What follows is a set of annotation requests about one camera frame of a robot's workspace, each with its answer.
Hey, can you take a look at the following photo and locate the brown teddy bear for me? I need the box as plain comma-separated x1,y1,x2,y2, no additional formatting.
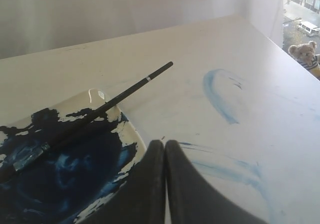
288,41,320,80

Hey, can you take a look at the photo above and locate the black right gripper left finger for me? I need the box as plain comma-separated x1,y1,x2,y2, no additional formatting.
82,140,166,224

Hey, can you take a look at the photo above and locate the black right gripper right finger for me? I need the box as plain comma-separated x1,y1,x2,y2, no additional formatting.
164,140,265,224

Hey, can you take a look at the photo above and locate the black paintbrush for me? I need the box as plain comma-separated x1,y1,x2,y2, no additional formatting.
0,61,174,183

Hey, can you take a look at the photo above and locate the white parked van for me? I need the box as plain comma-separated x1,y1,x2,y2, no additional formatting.
297,21,320,37

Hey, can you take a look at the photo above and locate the white backdrop cloth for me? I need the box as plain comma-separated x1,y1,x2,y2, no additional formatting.
0,0,284,58

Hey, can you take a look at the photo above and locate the white square paint plate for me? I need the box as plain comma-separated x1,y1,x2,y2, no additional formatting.
0,89,146,224

